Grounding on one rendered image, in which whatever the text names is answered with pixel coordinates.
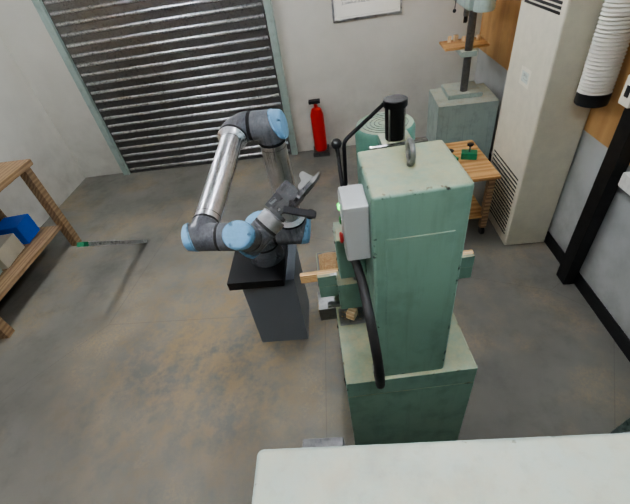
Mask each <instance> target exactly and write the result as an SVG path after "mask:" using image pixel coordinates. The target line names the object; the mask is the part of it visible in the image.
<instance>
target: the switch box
mask: <svg viewBox="0 0 630 504"><path fill-rule="evenodd" d="M338 199H339V202H340V208H341V212H340V215H341V218H342V225H341V227H343V228H342V233H343V237H344V246H345V252H346V258H347V260H348V261H352V260H360V259H367V258H371V243H370V221H369V205H368V202H367V199H366V195H365V192H364V189H363V185H362V184H355V185H349V186H342V187H338Z"/></svg>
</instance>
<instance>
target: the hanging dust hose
mask: <svg viewBox="0 0 630 504"><path fill-rule="evenodd" d="M604 1H605V3H604V4H603V6H604V7H603V8H602V9H601V10H602V12H601V13H600V15H601V16H600V17H599V19H600V20H599V21H598V22H597V23H598V25H596V27H597V29H595V33H594V34H593V35H594V37H593V38H592V39H593V41H592V42H591V43H592V45H590V47H591V48H590V49H589V53H588V56H587V60H586V61H585V62H586V64H585V65H584V66H585V67H584V68H583V70H584V71H583V72H582V75H581V79H580V82H579V86H578V89H577V92H576V95H575V98H574V103H575V104H576V105H578V106H580V107H585V108H601V107H604V106H606V105H608V103H609V100H610V98H611V95H612V93H613V89H614V86H615V85H616V83H615V82H616V81H617V78H618V74H619V73H620V72H619V71H620V70H621V68H620V67H622V63H623V62H624V61H623V59H625V57H624V56H625V55H626V54H627V53H626V51H628V49H627V48H628V47H629V43H630V0H604Z"/></svg>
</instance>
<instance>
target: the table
mask: <svg viewBox="0 0 630 504"><path fill-rule="evenodd" d="M322 253H326V252H320V253H316V260H317V271H320V267H319V257H318V255H319V254H322ZM472 268H473V267H465V268H460V273H459V279H462V278H469V277H471V273H472ZM319 290H320V295H321V298H322V297H329V296H337V295H338V288H337V285H334V286H327V287H319Z"/></svg>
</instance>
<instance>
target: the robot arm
mask: <svg viewBox="0 0 630 504"><path fill-rule="evenodd" d="M288 133H289V131H288V124H287V120H286V117H285V115H284V113H283V111H281V110H280V109H265V110H252V111H243V112H240V113H237V114H235V115H233V116H232V117H230V118H229V119H227V120H226V121H225V122H224V123H223V124H222V125H221V127H220V129H219V131H218V135H217V137H218V141H219V144H218V147H217V150H216V153H215V156H214V159H213V162H212V165H211V168H210V171H209V174H208V177H207V180H206V183H205V186H204V189H203V192H202V195H201V198H200V201H199V203H198V206H197V209H196V212H195V215H194V216H193V219H192V222H191V223H190V224H189V223H186V224H184V225H183V227H182V230H181V239H182V243H183V245H184V247H185V248H186V249H187V250H188V251H196V252H199V251H239V252H240V253H241V254H242V255H244V256H245V257H247V258H249V259H251V261H252V263H253V264H254V265H255V266H257V267H262V268H267V267H271V266H274V265H276V264H278V263H279V262H280V261H281V260H282V259H283V257H284V250H283V247H282V246H281V245H289V244H307V243H309V241H310V234H311V219H315V218H316V211H314V210H313V209H302V208H299V204H300V203H301V202H302V201H303V199H304V197H305V196H306V195H307V194H308V193H309V192H310V190H311V189H312V188H313V186H314V185H315V184H316V183H317V181H318V180H319V178H320V174H321V173H320V172H318V173H317V174H316V175H315V176H312V175H310V174H308V173H306V172H304V171H302V172H300V173H299V177H300V179H301V182H300V183H299V184H298V189H299V190H300V191H298V190H297V189H296V188H295V183H294V179H293V174H292V169H291V164H290V159H289V154H288V149H287V145H286V138H287V137H288ZM257 140H258V143H259V146H260V148H261V152H262V155H263V159H264V163H265V167H266V170H267V174H268V178H269V181H270V185H271V189H272V193H273V196H272V197H271V198H270V199H269V200H268V202H267V203H266V204H265V206H267V207H268V209H269V210H268V209H266V208H264V210H261V211H256V212H254V213H252V214H250V215H249V216H248V217H247V218H246V220H245V221H242V220H235V221H231V222H229V223H220V222H221V218H222V214H223V211H224V207H225V204H226V200H227V197H228V193H229V190H230V186H231V182H232V179H233V175H234V172H235V168H236V165H237V161H238V157H239V154H240V150H242V149H243V148H244V147H245V146H246V143H247V142H249V141H257Z"/></svg>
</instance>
